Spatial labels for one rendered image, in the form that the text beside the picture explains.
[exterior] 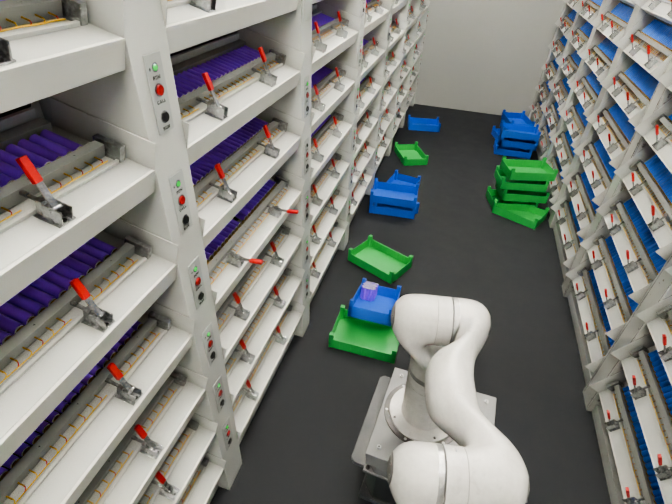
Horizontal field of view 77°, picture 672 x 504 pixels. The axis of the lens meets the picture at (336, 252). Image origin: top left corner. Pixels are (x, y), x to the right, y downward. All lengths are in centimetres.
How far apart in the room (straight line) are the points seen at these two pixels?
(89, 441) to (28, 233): 40
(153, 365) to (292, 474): 82
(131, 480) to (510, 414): 137
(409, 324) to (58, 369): 68
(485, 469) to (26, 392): 69
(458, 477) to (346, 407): 104
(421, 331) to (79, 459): 70
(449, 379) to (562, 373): 130
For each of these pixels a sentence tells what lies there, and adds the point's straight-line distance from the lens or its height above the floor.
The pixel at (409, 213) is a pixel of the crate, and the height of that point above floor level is 4.
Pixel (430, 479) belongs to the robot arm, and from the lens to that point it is 78.
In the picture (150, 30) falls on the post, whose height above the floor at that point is 135.
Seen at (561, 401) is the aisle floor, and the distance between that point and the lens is 205.
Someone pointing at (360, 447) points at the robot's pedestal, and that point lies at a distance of 138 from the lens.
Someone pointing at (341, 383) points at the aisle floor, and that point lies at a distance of 184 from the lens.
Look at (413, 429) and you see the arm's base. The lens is 130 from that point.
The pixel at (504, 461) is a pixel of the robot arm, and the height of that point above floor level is 81.
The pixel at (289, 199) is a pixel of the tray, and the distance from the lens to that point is 146.
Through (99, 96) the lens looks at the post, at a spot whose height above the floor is 126.
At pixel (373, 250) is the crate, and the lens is 251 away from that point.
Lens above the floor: 148
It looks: 37 degrees down
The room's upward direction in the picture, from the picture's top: 3 degrees clockwise
